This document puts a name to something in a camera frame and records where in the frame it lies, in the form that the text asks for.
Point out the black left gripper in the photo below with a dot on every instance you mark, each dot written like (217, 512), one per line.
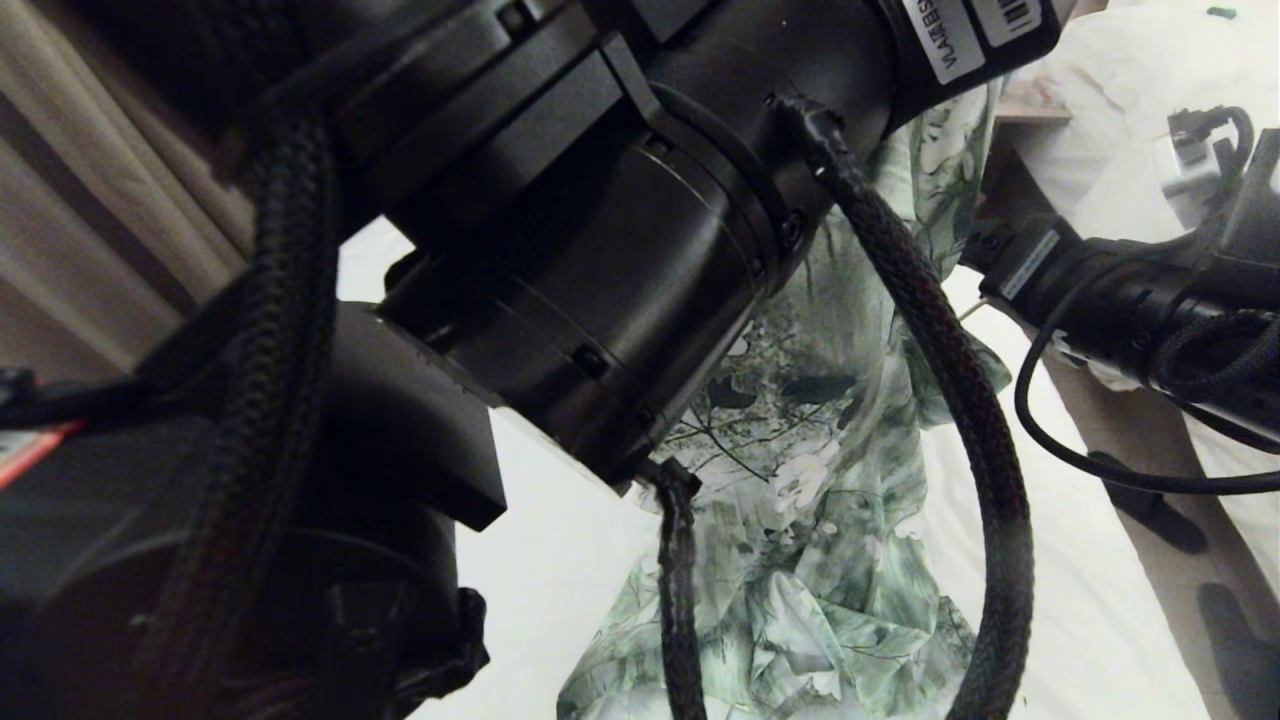
(650, 280)

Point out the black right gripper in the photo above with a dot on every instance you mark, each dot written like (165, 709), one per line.
(1100, 300)

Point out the green floral button shirt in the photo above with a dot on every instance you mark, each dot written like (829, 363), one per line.
(820, 560)

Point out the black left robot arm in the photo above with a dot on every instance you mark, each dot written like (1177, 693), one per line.
(100, 560)

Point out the wooden nightstand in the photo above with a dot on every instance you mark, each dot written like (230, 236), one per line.
(1030, 112)

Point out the white crumpled duvet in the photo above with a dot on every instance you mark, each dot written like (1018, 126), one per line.
(1120, 80)

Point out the black slipper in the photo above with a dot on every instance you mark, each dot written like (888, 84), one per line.
(1160, 520)
(1245, 650)

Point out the neighbouring bed white sheet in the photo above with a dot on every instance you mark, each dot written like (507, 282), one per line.
(1250, 520)

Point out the bed with white sheet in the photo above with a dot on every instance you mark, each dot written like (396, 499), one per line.
(560, 560)

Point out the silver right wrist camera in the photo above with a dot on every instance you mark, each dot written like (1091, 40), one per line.
(1190, 165)

